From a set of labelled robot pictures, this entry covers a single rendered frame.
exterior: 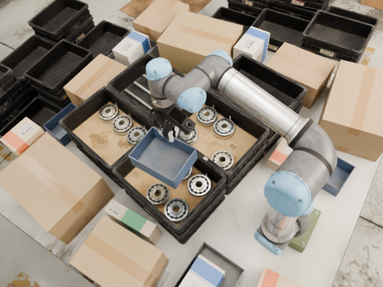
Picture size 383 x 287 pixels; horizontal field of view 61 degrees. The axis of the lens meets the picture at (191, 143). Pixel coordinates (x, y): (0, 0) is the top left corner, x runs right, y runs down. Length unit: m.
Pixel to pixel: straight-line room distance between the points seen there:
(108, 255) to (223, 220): 0.52
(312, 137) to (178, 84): 0.39
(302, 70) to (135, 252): 1.20
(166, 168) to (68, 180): 0.49
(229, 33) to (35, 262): 1.89
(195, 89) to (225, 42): 0.99
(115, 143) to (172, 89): 0.75
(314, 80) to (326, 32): 0.92
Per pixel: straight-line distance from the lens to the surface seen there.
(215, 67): 0.97
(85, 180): 1.49
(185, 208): 1.37
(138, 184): 1.48
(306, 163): 0.86
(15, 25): 4.17
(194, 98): 0.90
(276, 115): 0.92
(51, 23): 3.07
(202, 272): 1.37
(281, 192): 0.83
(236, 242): 1.49
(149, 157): 1.25
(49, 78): 2.59
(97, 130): 1.70
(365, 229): 2.42
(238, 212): 1.53
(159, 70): 0.95
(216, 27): 1.98
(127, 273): 1.34
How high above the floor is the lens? 2.14
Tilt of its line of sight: 58 degrees down
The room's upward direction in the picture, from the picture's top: 9 degrees counter-clockwise
